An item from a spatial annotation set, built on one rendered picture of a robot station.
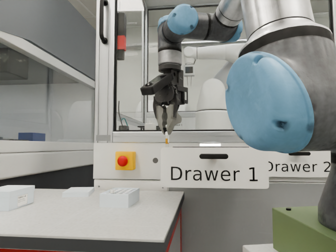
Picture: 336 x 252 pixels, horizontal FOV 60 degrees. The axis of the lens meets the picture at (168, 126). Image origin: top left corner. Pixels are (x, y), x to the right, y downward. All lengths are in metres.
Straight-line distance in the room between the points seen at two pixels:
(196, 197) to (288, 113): 0.88
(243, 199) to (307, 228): 0.72
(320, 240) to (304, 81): 0.21
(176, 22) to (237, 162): 0.41
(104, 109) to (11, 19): 0.52
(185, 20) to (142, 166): 0.60
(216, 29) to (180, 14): 0.12
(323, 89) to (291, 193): 0.88
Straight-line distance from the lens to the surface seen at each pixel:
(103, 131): 1.21
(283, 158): 1.16
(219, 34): 0.88
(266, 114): 0.33
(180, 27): 0.81
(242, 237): 1.20
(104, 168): 1.21
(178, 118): 0.90
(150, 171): 1.17
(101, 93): 1.23
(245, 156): 0.81
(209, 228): 1.19
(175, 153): 0.81
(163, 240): 0.58
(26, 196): 0.97
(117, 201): 0.85
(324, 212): 0.47
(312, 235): 0.46
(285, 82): 0.32
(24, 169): 1.43
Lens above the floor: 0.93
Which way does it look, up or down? 4 degrees up
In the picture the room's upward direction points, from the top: straight up
